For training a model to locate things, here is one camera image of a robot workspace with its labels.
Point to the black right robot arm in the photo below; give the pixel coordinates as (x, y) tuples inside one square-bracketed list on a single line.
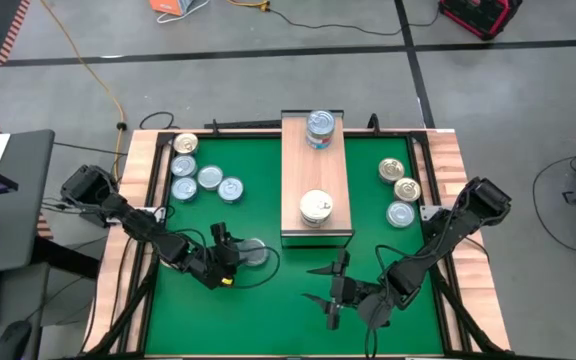
[(443, 245)]

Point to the gold lid blue label can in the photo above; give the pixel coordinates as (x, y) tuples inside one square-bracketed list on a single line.
[(407, 189), (391, 170)]

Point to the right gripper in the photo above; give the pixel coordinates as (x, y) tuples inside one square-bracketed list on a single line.
[(348, 292)]

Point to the silver can white green label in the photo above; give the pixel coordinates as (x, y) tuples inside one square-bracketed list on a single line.
[(400, 214)]

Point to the grey low desk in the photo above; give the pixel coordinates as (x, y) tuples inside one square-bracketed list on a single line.
[(28, 300)]

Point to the black computer mouse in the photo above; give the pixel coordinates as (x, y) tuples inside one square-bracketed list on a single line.
[(12, 342)]

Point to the black bar behind table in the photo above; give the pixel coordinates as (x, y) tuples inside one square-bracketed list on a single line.
[(238, 124)]

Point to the black table clamp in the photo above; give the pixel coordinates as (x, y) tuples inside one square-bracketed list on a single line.
[(374, 122)]

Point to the olive green tuna can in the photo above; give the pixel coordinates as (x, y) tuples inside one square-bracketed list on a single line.
[(320, 122)]

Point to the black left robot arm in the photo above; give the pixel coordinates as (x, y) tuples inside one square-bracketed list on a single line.
[(133, 220)]

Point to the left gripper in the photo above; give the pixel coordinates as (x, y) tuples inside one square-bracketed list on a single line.
[(215, 265)]

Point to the wooden shelf black metal frame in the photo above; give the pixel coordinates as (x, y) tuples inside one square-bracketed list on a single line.
[(318, 170)]

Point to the red and black case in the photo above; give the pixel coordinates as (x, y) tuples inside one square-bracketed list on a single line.
[(478, 15)]

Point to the orange box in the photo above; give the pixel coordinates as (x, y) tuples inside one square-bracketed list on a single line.
[(168, 5)]

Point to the blue and pink labelled can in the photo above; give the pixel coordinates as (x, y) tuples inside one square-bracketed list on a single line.
[(316, 224), (316, 204)]

